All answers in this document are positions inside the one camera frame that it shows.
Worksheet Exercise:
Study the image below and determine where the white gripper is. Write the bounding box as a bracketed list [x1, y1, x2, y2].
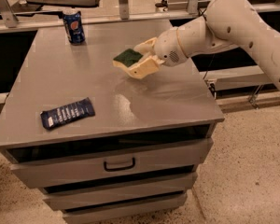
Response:
[127, 27, 188, 79]

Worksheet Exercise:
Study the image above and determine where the green and yellow sponge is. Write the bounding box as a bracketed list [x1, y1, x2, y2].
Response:
[113, 49, 143, 68]

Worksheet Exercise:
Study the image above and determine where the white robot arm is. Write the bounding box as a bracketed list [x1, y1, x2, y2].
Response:
[127, 0, 280, 91]

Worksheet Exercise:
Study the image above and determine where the blue rxbar blueberry wrapper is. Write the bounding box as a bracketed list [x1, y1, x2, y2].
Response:
[40, 98, 95, 130]

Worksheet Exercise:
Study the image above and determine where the blue pepsi can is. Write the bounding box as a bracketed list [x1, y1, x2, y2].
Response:
[63, 10, 85, 45]

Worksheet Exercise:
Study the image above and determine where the grey drawer cabinet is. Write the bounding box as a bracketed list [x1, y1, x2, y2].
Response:
[0, 21, 223, 215]

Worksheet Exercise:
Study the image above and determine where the middle grey drawer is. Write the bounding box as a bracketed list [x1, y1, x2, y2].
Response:
[43, 172, 197, 210]

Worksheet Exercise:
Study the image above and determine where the grey drawer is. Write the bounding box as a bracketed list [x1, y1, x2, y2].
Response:
[11, 138, 213, 189]
[43, 172, 197, 210]
[63, 191, 187, 224]

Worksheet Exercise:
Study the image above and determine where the top grey drawer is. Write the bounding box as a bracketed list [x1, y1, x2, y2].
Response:
[11, 138, 213, 189]

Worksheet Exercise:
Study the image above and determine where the bottom grey drawer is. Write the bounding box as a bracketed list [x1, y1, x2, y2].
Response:
[63, 191, 187, 224]

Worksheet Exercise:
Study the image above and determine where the black drawer handle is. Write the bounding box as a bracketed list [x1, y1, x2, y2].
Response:
[104, 158, 135, 172]

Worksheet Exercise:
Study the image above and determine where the grey metal rail frame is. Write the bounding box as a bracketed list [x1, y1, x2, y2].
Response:
[0, 0, 280, 34]

